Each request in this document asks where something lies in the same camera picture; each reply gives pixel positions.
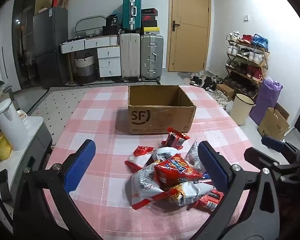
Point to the red shoe box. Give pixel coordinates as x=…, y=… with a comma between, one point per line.
x=148, y=17

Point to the dark glass cabinet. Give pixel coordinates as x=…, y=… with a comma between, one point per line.
x=25, y=42

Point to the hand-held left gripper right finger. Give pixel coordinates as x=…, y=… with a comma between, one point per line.
x=212, y=167

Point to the tall brown paper bag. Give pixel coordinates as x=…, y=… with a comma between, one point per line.
x=64, y=0

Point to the white kettle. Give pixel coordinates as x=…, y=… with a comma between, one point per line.
x=11, y=127

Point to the grey door mat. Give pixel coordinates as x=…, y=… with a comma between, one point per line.
x=187, y=75

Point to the arched metal frame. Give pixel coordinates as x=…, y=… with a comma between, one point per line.
x=77, y=23

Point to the brown cardboard box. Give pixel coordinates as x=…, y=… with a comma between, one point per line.
x=160, y=120

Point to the pile of shoes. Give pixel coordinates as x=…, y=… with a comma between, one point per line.
x=210, y=82

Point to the cream waste bin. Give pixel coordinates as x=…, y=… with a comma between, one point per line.
x=241, y=112

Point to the silver suitcase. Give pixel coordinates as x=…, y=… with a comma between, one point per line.
x=151, y=55

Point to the white drawer dresser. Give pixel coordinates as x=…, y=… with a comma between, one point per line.
x=108, y=60

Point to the yellow black shoe box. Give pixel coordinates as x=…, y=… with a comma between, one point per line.
x=151, y=30

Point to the dotted white rug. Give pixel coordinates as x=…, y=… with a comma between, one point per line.
x=62, y=110

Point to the red orange snack packet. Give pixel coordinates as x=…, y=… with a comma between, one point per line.
x=175, y=172

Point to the pink checked tablecloth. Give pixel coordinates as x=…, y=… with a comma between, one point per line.
x=97, y=120

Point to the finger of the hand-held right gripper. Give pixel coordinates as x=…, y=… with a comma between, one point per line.
x=272, y=141
x=257, y=156

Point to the white wardrobe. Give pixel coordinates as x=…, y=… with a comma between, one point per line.
x=0, y=55

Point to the large white red snack packet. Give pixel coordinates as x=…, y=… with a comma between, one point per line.
x=143, y=185

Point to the white orange snack packet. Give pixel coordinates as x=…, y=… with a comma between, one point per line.
x=187, y=192

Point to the small white cup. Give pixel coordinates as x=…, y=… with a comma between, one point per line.
x=22, y=118

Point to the beige suitcase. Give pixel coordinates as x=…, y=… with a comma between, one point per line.
x=130, y=55

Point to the black printed bag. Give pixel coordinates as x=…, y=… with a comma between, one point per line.
x=112, y=20

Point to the dark red cookie packet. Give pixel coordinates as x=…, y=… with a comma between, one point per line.
x=208, y=200

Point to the teal suitcase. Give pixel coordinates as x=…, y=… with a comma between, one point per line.
x=128, y=12

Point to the grey refrigerator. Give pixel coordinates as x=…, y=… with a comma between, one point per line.
x=50, y=42

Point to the wooden door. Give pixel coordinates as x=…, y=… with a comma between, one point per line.
x=190, y=30

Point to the woven laundry basket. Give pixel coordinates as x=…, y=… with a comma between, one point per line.
x=84, y=67

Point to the small cardboard box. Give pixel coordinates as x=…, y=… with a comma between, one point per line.
x=226, y=91
x=272, y=125

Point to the wooden shoe rack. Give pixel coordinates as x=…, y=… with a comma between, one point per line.
x=264, y=62

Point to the grey side cabinet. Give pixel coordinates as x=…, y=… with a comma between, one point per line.
x=37, y=140

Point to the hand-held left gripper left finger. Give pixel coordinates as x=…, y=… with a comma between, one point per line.
x=80, y=166

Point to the rows of sneakers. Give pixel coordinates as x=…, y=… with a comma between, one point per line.
x=255, y=55

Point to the small red snack packet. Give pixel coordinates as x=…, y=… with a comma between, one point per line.
x=176, y=137

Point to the purple bag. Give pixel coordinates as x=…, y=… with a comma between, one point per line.
x=266, y=100

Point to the silver snack packet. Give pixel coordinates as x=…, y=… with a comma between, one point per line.
x=193, y=157

